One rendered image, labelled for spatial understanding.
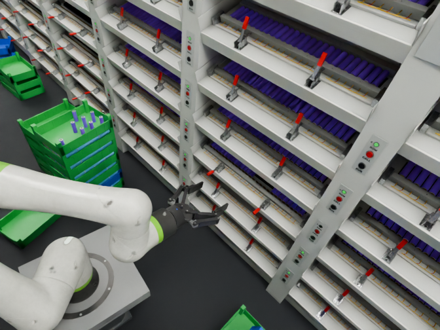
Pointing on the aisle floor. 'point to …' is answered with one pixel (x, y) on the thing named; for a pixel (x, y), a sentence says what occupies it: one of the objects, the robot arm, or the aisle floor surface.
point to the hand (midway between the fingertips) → (211, 196)
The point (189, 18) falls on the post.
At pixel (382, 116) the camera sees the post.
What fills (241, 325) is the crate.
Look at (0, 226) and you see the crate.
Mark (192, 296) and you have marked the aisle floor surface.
